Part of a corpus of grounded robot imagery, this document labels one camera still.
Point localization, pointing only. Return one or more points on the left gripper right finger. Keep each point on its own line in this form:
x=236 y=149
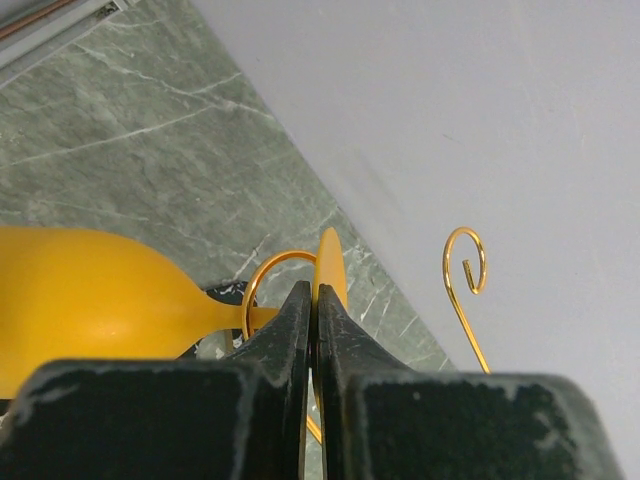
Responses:
x=382 y=419

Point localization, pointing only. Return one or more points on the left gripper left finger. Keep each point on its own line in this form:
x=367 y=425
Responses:
x=240 y=417

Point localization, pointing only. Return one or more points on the yellow wine glass back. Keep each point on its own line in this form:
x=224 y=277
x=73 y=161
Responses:
x=70 y=293

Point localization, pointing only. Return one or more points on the aluminium mounting rail frame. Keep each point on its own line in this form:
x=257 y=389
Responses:
x=42 y=24

